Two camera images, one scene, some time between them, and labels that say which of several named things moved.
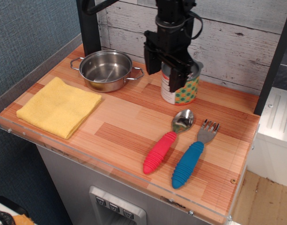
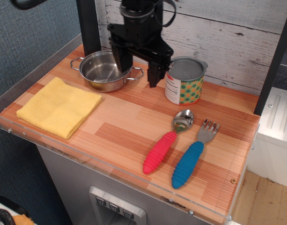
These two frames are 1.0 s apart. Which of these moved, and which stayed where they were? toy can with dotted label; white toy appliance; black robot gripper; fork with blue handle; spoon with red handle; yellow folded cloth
Moved: toy can with dotted label; black robot gripper
Stayed: white toy appliance; yellow folded cloth; fork with blue handle; spoon with red handle
